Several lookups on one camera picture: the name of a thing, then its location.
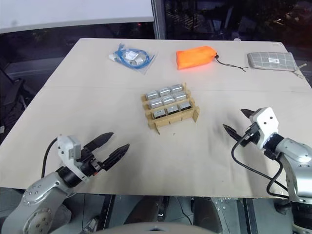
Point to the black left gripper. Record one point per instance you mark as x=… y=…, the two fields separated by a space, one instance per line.
x=90 y=163

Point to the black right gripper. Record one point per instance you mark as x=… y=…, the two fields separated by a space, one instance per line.
x=253 y=134

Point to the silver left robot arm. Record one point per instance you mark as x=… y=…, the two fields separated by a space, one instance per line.
x=41 y=190

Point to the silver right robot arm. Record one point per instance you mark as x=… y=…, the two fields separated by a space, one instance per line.
x=297 y=156

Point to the cardboard divider tray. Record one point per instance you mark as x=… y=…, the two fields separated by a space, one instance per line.
x=170 y=120

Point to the grey checked pouch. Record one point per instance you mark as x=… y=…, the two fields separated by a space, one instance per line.
x=265 y=61

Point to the orange fabric pouch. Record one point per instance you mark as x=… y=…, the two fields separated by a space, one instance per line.
x=195 y=58

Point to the grey rounded shape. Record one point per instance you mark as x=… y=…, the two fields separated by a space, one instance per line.
x=65 y=217

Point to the metal table leg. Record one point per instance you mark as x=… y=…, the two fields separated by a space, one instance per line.
x=249 y=217

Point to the black rounded shape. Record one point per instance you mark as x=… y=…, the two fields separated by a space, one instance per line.
x=204 y=217

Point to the white board panel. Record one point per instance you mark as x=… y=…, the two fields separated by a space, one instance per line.
x=73 y=12

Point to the grey window frame pillar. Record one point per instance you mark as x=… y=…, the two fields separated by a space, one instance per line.
x=159 y=19

